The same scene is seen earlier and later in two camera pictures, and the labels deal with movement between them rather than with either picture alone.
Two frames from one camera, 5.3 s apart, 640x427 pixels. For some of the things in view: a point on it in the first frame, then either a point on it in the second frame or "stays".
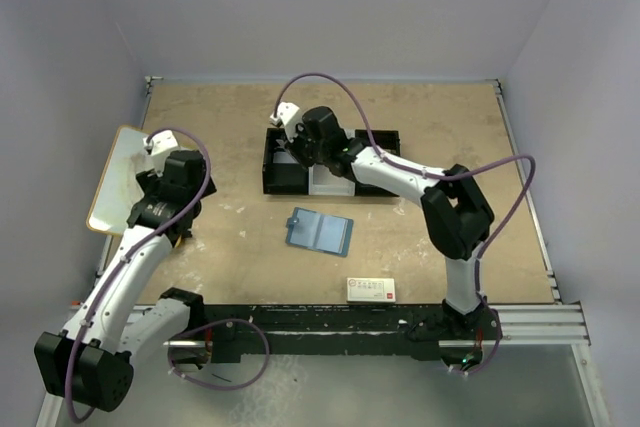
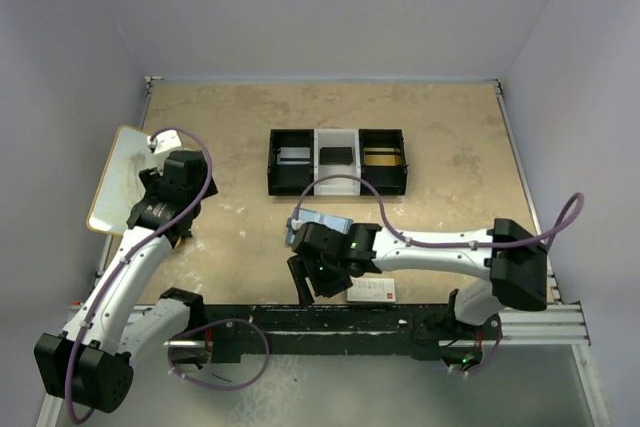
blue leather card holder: x=319 y=232 stays
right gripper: x=298 y=145 -> x=310 y=277
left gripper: x=143 y=182 stays
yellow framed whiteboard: x=118 y=188 stays
